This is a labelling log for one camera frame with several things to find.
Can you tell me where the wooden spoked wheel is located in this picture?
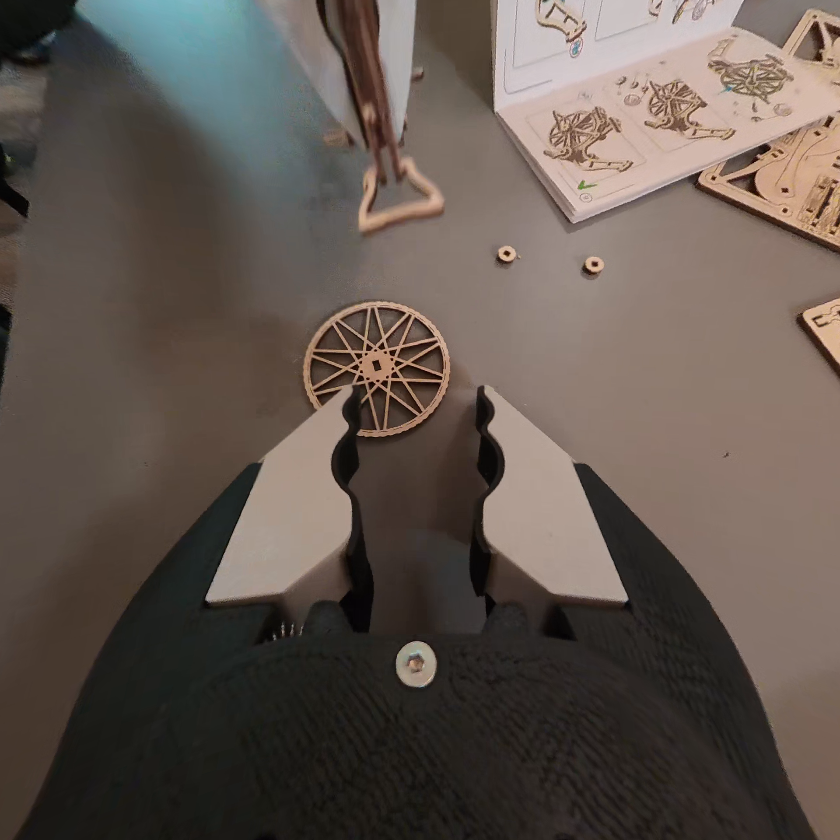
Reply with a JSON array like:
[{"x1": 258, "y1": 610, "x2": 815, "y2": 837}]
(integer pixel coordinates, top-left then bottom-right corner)
[{"x1": 303, "y1": 301, "x2": 453, "y2": 439}]

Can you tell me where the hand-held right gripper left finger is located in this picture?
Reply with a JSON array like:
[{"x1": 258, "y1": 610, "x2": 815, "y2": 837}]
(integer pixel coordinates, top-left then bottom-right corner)
[{"x1": 205, "y1": 386, "x2": 376, "y2": 634}]

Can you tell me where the wooden model frame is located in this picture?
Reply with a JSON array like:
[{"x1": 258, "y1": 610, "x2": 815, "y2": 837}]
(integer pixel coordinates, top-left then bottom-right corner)
[{"x1": 318, "y1": 0, "x2": 446, "y2": 236}]

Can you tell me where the wooden parts sheet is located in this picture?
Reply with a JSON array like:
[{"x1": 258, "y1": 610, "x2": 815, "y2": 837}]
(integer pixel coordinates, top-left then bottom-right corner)
[
  {"x1": 784, "y1": 8, "x2": 840, "y2": 70},
  {"x1": 797, "y1": 298, "x2": 840, "y2": 381},
  {"x1": 697, "y1": 113, "x2": 840, "y2": 252}
]

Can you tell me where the model instruction booklet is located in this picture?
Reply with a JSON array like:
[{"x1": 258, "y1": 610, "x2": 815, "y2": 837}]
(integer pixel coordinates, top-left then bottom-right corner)
[{"x1": 492, "y1": 0, "x2": 830, "y2": 224}]

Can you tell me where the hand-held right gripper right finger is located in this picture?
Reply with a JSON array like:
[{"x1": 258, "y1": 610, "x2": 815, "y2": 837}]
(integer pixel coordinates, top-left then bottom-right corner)
[{"x1": 469, "y1": 386, "x2": 630, "y2": 621}]

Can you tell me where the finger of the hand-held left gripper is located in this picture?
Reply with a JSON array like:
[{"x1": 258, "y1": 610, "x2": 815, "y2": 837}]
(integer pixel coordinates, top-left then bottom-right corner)
[
  {"x1": 384, "y1": 0, "x2": 417, "y2": 144},
  {"x1": 272, "y1": 0, "x2": 368, "y2": 148}
]

